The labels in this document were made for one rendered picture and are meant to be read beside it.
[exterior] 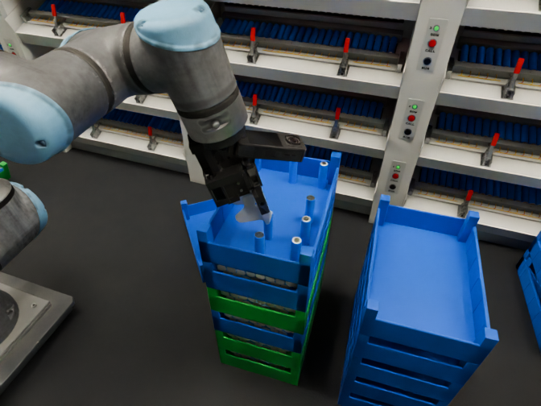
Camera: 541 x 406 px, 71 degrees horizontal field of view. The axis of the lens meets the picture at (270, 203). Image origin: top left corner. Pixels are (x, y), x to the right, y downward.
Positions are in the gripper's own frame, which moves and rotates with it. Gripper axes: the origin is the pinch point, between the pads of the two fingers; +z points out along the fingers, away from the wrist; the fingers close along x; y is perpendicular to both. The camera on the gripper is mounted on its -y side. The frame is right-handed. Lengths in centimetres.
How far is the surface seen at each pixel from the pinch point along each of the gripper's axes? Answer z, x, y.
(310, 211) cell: 4.6, -1.2, -7.7
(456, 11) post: -9, -31, -55
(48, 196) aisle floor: 28, -76, 78
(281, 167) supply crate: 7.0, -19.5, -6.0
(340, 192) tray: 44, -42, -24
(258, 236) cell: -1.0, 5.5, 2.7
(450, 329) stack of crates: 20.9, 21.9, -23.6
